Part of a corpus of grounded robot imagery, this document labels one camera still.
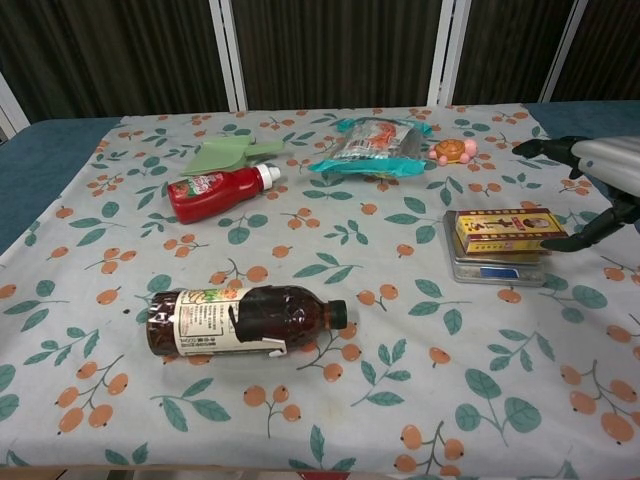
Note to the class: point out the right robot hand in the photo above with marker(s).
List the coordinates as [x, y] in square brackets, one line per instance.
[612, 160]

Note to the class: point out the yellow patterned small box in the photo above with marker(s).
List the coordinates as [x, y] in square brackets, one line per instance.
[507, 230]

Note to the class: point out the silver digital scale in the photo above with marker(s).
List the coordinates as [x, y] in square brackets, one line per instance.
[492, 272]

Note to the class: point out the orange turtle toy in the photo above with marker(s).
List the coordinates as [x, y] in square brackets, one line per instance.
[447, 151]

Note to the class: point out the teal snack bag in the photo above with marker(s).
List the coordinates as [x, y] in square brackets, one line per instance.
[372, 147]

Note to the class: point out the dark folding screen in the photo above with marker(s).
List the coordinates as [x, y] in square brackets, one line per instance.
[330, 50]

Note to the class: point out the floral tablecloth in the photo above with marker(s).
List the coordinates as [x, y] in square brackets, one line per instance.
[350, 390]

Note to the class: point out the brown drink bottle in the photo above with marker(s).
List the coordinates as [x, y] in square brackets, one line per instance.
[260, 320]

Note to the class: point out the green plastic dustpan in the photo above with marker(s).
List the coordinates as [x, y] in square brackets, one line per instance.
[217, 157]

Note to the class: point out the red ketchup bottle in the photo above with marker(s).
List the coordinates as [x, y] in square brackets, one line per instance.
[215, 195]

